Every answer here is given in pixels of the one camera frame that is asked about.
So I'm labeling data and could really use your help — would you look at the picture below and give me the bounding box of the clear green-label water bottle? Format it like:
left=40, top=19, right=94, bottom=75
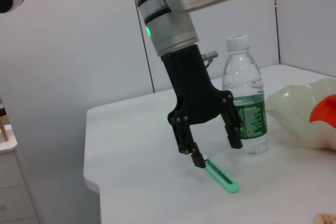
left=222, top=34, right=269, bottom=156

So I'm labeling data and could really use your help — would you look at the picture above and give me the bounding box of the white side cabinet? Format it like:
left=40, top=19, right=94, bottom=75
left=0, top=123, right=40, bottom=224

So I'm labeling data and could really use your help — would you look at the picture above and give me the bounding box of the light wooden stick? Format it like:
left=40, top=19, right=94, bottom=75
left=0, top=103, right=9, bottom=143

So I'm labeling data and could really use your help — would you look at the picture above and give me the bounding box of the silver left cable connector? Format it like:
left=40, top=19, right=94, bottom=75
left=201, top=50, right=219, bottom=61

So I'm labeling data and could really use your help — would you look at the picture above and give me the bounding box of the green highlighter marker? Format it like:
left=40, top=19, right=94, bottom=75
left=201, top=156, right=240, bottom=194

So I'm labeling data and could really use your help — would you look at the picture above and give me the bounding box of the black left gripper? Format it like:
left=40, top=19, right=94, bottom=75
left=160, top=44, right=244, bottom=169

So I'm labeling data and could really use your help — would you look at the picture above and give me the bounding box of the pale green glass fruit plate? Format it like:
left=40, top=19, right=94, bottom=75
left=265, top=77, right=336, bottom=152

